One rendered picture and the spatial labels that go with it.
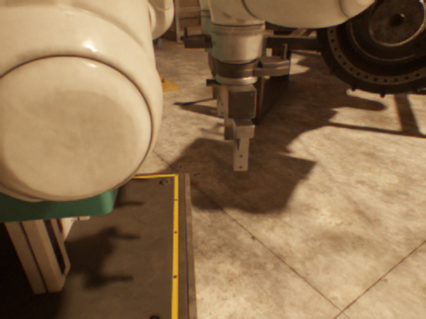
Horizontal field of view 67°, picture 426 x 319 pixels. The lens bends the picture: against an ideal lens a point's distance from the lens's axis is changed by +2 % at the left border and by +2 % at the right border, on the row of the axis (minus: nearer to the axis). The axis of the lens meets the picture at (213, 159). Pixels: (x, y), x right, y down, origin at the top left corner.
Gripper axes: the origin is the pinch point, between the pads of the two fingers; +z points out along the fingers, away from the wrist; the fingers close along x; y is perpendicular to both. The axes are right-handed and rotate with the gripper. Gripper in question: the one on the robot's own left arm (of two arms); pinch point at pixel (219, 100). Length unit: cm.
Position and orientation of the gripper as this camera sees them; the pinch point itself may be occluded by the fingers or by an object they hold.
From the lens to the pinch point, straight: 90.5
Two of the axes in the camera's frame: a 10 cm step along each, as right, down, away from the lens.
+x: -1.0, -4.9, 8.7
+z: 0.1, 8.7, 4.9
